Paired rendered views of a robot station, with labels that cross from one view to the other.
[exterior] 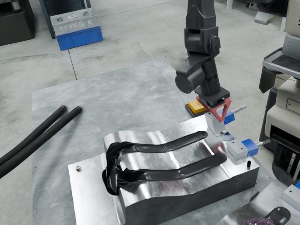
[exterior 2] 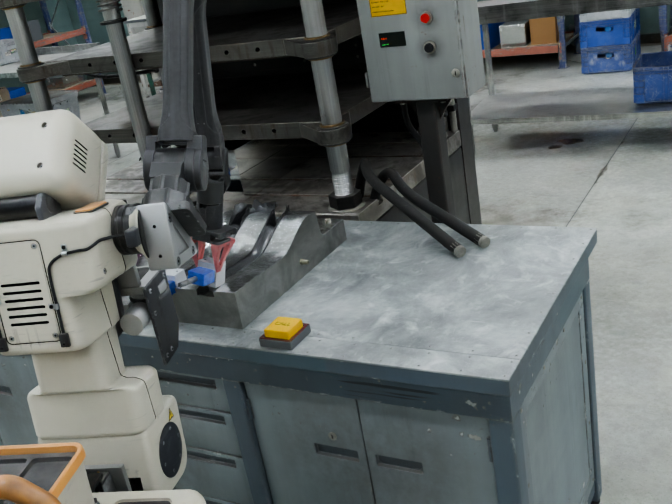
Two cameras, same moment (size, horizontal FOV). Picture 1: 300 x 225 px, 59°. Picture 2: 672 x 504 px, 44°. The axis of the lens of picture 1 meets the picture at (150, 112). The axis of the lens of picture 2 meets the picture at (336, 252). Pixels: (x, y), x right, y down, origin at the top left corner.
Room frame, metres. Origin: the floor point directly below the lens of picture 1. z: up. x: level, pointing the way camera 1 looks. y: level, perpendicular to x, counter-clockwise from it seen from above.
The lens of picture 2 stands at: (2.09, -1.16, 1.62)
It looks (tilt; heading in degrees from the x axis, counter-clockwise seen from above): 22 degrees down; 138
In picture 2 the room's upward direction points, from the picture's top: 10 degrees counter-clockwise
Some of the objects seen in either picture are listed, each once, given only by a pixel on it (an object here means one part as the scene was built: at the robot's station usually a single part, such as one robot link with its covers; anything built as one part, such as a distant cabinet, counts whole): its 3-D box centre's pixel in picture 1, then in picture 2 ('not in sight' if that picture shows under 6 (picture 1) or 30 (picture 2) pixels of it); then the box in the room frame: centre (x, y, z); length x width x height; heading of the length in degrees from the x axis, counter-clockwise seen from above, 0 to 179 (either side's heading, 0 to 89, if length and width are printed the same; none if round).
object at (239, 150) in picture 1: (250, 147); (160, 291); (0.53, -0.28, 0.89); 0.13 x 0.05 x 0.05; 105
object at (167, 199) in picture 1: (157, 167); (250, 252); (0.51, 0.00, 0.87); 0.50 x 0.26 x 0.14; 105
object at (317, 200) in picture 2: not in sight; (255, 174); (-0.29, 0.69, 0.76); 1.30 x 0.84 x 0.07; 15
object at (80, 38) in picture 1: (78, 33); not in sight; (3.71, 0.86, 0.11); 0.61 x 0.41 x 0.22; 105
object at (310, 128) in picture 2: not in sight; (248, 122); (-0.28, 0.70, 0.96); 1.29 x 0.83 x 0.18; 15
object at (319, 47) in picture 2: not in sight; (234, 55); (-0.28, 0.70, 1.20); 1.29 x 0.83 x 0.19; 15
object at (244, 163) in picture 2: not in sight; (248, 152); (-0.22, 0.63, 0.87); 0.50 x 0.27 x 0.17; 105
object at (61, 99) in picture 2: not in sight; (42, 115); (-4.70, 2.02, 0.42); 0.60 x 0.42 x 0.33; 9
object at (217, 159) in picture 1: (162, 156); (239, 236); (0.51, -0.02, 0.92); 0.35 x 0.16 x 0.09; 105
